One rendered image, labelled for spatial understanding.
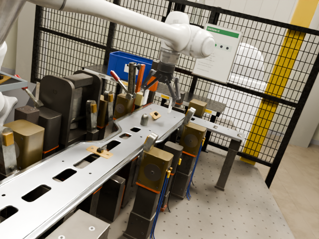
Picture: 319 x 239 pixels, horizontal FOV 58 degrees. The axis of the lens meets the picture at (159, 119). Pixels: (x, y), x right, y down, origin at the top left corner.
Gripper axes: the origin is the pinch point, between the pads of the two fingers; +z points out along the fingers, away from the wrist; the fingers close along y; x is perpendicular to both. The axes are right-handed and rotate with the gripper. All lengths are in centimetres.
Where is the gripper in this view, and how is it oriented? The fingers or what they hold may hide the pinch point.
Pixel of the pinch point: (156, 105)
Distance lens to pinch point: 134.0
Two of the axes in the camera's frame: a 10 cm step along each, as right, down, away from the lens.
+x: 3.6, -2.5, 9.0
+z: -2.3, 9.1, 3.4
